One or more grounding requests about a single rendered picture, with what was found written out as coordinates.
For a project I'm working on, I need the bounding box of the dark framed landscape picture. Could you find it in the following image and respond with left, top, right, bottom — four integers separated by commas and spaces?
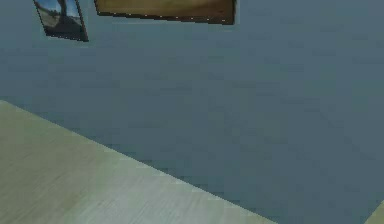
32, 0, 90, 43

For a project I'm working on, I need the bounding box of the brown framed wall picture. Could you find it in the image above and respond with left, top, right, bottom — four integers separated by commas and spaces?
93, 0, 238, 26

